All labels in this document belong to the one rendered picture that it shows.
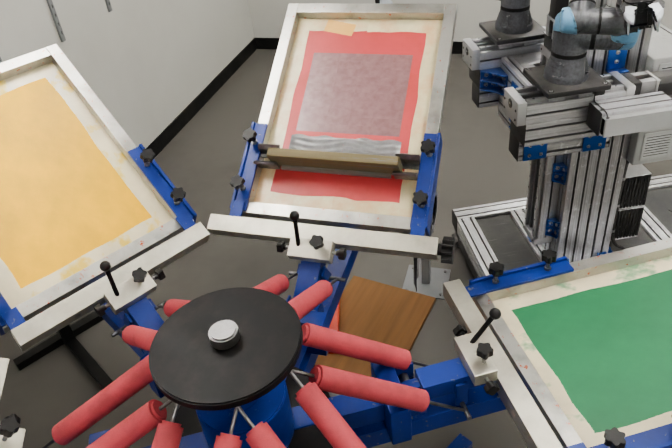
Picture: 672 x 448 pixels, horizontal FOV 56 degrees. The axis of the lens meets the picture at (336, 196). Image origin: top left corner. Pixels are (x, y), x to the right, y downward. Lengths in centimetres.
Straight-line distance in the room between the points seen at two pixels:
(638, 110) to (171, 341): 173
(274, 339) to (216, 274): 225
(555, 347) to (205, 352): 92
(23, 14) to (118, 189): 188
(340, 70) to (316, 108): 16
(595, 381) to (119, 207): 140
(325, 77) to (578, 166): 119
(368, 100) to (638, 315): 100
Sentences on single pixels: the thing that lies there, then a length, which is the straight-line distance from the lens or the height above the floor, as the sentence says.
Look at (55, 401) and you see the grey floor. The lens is 325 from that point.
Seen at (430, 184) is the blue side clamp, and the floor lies 123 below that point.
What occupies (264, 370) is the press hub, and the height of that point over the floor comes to 132.
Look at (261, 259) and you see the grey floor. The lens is 356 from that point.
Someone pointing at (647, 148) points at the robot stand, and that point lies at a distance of 286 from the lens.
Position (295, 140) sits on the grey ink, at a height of 126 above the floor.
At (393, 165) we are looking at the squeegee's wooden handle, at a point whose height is 129.
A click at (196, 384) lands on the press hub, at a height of 132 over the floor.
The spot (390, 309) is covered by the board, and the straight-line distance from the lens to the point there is 315.
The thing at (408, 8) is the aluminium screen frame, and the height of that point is 155.
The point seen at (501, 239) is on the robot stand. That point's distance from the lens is 326.
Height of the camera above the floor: 227
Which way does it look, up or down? 35 degrees down
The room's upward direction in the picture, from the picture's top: 7 degrees counter-clockwise
